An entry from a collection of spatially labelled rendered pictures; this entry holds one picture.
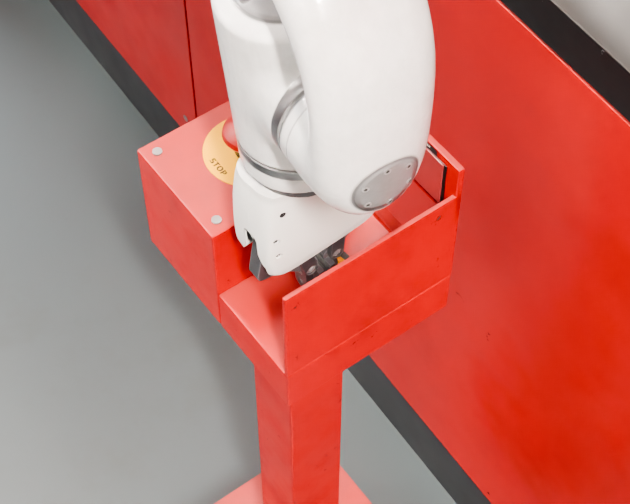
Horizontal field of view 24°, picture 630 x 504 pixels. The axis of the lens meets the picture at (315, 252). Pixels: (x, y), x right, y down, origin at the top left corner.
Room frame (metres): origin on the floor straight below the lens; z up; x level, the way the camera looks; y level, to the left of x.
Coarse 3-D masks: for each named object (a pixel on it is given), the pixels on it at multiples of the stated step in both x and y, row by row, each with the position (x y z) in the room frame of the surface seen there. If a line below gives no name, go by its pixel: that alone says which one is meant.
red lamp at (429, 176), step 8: (424, 160) 0.68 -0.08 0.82; (432, 160) 0.67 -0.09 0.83; (424, 168) 0.68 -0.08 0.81; (432, 168) 0.67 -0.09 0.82; (440, 168) 0.66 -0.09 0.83; (416, 176) 0.68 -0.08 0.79; (424, 176) 0.68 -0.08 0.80; (432, 176) 0.67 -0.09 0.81; (440, 176) 0.66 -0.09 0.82; (424, 184) 0.68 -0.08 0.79; (432, 184) 0.67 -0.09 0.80; (440, 184) 0.66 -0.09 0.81; (432, 192) 0.67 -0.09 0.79; (440, 192) 0.66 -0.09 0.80
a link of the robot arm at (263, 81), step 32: (224, 0) 0.61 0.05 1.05; (256, 0) 0.61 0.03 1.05; (224, 32) 0.60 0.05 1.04; (256, 32) 0.59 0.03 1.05; (224, 64) 0.61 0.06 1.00; (256, 64) 0.58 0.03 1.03; (288, 64) 0.58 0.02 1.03; (256, 96) 0.58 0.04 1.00; (288, 96) 0.57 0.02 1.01; (256, 128) 0.59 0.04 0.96; (256, 160) 0.59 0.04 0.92; (288, 160) 0.58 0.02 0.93
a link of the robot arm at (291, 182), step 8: (240, 152) 0.61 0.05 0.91; (248, 160) 0.60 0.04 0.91; (248, 168) 0.60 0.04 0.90; (256, 168) 0.60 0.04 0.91; (264, 168) 0.59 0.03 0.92; (256, 176) 0.60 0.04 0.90; (264, 176) 0.59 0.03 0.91; (272, 176) 0.59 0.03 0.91; (280, 176) 0.59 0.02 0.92; (288, 176) 0.59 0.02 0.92; (296, 176) 0.58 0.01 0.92; (264, 184) 0.59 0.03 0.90; (272, 184) 0.59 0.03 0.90; (280, 184) 0.59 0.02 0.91; (288, 184) 0.59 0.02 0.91; (296, 184) 0.59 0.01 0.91; (304, 184) 0.59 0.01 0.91; (288, 192) 0.59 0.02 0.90; (296, 192) 0.59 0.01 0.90; (304, 192) 0.59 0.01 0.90
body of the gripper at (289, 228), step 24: (240, 168) 0.62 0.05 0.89; (240, 192) 0.61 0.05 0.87; (264, 192) 0.60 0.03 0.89; (312, 192) 0.59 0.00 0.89; (240, 216) 0.61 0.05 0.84; (264, 216) 0.59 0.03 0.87; (288, 216) 0.59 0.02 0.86; (312, 216) 0.60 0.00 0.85; (336, 216) 0.62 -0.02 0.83; (360, 216) 0.63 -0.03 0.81; (240, 240) 0.62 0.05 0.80; (264, 240) 0.59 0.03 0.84; (288, 240) 0.59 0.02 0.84; (312, 240) 0.60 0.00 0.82; (336, 240) 0.62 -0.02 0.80; (264, 264) 0.59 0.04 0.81; (288, 264) 0.59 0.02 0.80
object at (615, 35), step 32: (512, 0) 0.82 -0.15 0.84; (544, 0) 0.79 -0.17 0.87; (576, 0) 0.79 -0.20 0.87; (608, 0) 0.79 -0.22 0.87; (544, 32) 0.79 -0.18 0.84; (576, 32) 0.76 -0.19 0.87; (608, 32) 0.75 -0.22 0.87; (576, 64) 0.76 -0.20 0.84; (608, 64) 0.73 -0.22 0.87; (608, 96) 0.72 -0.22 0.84
